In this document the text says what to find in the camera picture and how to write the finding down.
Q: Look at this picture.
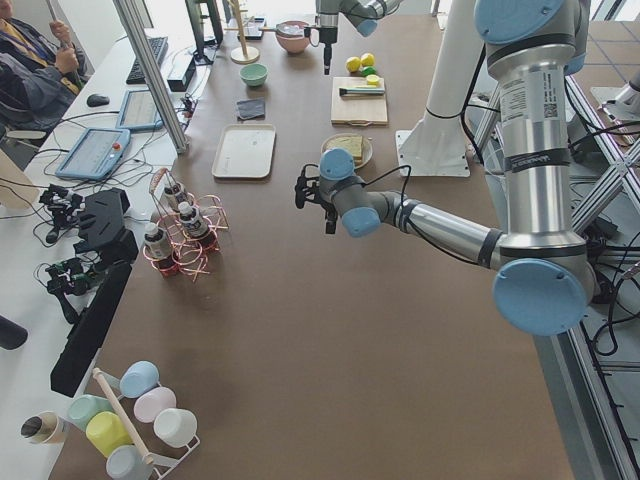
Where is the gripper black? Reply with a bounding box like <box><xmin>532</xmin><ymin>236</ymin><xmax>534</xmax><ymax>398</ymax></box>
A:
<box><xmin>319</xmin><ymin>26</ymin><xmax>338</xmax><ymax>75</ymax></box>
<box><xmin>320</xmin><ymin>199</ymin><xmax>339</xmax><ymax>235</ymax></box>

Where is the bread slice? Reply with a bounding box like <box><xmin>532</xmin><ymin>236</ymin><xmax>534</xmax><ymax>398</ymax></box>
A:
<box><xmin>324</xmin><ymin>135</ymin><xmax>364</xmax><ymax>164</ymax></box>

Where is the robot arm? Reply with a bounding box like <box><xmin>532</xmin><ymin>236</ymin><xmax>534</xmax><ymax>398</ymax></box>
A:
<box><xmin>312</xmin><ymin>1</ymin><xmax>595</xmax><ymax>336</ymax></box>
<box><xmin>313</xmin><ymin>0</ymin><xmax>402</xmax><ymax>75</ymax></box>

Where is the cream rabbit tray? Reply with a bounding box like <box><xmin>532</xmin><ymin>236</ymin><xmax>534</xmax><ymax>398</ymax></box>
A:
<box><xmin>211</xmin><ymin>124</ymin><xmax>276</xmax><ymax>180</ymax></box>

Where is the whole yellow lemon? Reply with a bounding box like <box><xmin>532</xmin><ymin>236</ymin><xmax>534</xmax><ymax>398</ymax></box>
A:
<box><xmin>345</xmin><ymin>56</ymin><xmax>361</xmax><ymax>73</ymax></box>
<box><xmin>360</xmin><ymin>52</ymin><xmax>376</xmax><ymax>68</ymax></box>

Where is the pink bowl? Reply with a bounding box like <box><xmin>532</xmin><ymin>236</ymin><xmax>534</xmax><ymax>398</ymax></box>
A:
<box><xmin>275</xmin><ymin>20</ymin><xmax>310</xmax><ymax>54</ymax></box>

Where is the clear ice cubes pile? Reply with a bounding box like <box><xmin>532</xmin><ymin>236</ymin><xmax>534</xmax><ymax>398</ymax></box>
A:
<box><xmin>276</xmin><ymin>22</ymin><xmax>306</xmax><ymax>38</ymax></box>

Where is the halved lemon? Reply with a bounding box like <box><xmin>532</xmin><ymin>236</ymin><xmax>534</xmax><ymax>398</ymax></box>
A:
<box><xmin>365</xmin><ymin>74</ymin><xmax>381</xmax><ymax>88</ymax></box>

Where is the steel muddler black tip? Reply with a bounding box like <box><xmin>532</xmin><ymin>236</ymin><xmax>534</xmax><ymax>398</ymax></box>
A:
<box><xmin>338</xmin><ymin>87</ymin><xmax>386</xmax><ymax>97</ymax></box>

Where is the wooden cutting board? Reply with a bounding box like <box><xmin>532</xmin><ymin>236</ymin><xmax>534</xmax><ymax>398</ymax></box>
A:
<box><xmin>330</xmin><ymin>77</ymin><xmax>388</xmax><ymax>126</ymax></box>

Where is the green bowl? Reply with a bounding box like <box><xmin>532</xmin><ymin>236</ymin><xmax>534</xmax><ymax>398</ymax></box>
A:
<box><xmin>239</xmin><ymin>63</ymin><xmax>268</xmax><ymax>87</ymax></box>

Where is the white plate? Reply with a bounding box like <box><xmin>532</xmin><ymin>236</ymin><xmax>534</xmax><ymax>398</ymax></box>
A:
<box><xmin>321</xmin><ymin>133</ymin><xmax>373</xmax><ymax>170</ymax></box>

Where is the wooden mug tree stand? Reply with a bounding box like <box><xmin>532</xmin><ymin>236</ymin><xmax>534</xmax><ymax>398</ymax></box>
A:
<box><xmin>226</xmin><ymin>0</ymin><xmax>260</xmax><ymax>65</ymax></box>

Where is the grey folded cloth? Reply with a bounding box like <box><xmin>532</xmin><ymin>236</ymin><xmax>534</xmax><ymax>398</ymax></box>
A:
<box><xmin>236</xmin><ymin>98</ymin><xmax>266</xmax><ymax>121</ymax></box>

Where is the tea bottle front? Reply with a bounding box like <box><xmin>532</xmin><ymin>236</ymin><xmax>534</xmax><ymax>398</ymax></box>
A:
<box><xmin>178</xmin><ymin>201</ymin><xmax>211</xmax><ymax>250</ymax></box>

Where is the tea bottle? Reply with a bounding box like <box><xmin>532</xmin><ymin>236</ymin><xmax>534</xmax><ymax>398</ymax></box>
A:
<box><xmin>178</xmin><ymin>201</ymin><xmax>211</xmax><ymax>250</ymax></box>
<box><xmin>164</xmin><ymin>183</ymin><xmax>189</xmax><ymax>212</ymax></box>
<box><xmin>144</xmin><ymin>223</ymin><xmax>178</xmax><ymax>277</ymax></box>

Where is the tea bottle right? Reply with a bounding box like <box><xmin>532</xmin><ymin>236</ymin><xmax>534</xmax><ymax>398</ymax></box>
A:
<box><xmin>164</xmin><ymin>183</ymin><xmax>189</xmax><ymax>212</ymax></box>

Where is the black keyboard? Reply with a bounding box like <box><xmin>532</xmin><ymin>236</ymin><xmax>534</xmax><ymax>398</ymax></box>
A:
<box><xmin>125</xmin><ymin>36</ymin><xmax>170</xmax><ymax>86</ymax></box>

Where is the tea bottle left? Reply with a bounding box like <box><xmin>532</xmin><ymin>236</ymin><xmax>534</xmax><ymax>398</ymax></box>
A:
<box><xmin>144</xmin><ymin>223</ymin><xmax>178</xmax><ymax>277</ymax></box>

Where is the blue teach pendant far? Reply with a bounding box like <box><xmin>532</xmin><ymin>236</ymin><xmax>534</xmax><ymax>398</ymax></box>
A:
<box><xmin>116</xmin><ymin>90</ymin><xmax>163</xmax><ymax>132</ymax></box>

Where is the blue teach pendant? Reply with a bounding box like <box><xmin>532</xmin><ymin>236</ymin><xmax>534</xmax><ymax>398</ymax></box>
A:
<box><xmin>55</xmin><ymin>128</ymin><xmax>131</xmax><ymax>180</ymax></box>
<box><xmin>116</xmin><ymin>90</ymin><xmax>163</xmax><ymax>132</ymax></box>

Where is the black computer mouse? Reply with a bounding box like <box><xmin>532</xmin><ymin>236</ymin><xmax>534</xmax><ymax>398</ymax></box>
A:
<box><xmin>86</xmin><ymin>94</ymin><xmax>110</xmax><ymax>108</ymax></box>

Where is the blue cup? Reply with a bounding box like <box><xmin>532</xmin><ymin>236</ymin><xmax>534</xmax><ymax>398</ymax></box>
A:
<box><xmin>119</xmin><ymin>360</ymin><xmax>159</xmax><ymax>399</ymax></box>

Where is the blue teach pendant near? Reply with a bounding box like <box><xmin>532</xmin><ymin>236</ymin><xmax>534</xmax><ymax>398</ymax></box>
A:
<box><xmin>55</xmin><ymin>128</ymin><xmax>131</xmax><ymax>180</ymax></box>

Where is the pink cup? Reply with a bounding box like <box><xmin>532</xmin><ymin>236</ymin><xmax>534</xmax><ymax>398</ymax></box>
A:
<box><xmin>133</xmin><ymin>386</ymin><xmax>177</xmax><ymax>423</ymax></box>

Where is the white cup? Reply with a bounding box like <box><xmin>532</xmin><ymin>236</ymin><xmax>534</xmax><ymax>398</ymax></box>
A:
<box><xmin>153</xmin><ymin>408</ymin><xmax>198</xmax><ymax>448</ymax></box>

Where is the seated person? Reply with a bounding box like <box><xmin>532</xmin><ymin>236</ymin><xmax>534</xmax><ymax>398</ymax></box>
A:
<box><xmin>1</xmin><ymin>1</ymin><xmax>86</xmax><ymax>133</ymax></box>

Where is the white cup rack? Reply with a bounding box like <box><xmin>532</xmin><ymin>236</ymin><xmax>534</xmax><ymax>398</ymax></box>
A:
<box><xmin>91</xmin><ymin>368</ymin><xmax>201</xmax><ymax>479</ymax></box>

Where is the yellow cup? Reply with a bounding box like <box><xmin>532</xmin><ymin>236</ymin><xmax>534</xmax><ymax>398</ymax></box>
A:
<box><xmin>85</xmin><ymin>411</ymin><xmax>133</xmax><ymax>458</ymax></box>

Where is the green cup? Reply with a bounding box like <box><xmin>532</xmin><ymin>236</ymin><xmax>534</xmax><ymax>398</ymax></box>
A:
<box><xmin>67</xmin><ymin>394</ymin><xmax>113</xmax><ymax>431</ymax></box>

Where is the grey cup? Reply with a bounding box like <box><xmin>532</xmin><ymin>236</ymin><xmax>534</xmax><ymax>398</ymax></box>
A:
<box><xmin>106</xmin><ymin>445</ymin><xmax>153</xmax><ymax>480</ymax></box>

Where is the paper cup metal inside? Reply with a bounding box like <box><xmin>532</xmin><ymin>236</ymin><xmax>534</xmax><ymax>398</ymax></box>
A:
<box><xmin>20</xmin><ymin>411</ymin><xmax>68</xmax><ymax>444</ymax></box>

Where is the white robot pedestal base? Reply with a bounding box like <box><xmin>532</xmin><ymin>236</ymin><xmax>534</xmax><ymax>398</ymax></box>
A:
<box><xmin>396</xmin><ymin>1</ymin><xmax>486</xmax><ymax>177</ymax></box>

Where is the copper wire bottle rack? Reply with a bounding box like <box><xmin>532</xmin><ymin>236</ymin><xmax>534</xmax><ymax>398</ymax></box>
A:
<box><xmin>142</xmin><ymin>167</ymin><xmax>229</xmax><ymax>279</ymax></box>

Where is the aluminium frame post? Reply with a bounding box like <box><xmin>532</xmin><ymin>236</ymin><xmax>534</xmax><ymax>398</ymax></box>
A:
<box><xmin>113</xmin><ymin>0</ymin><xmax>188</xmax><ymax>154</ymax></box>

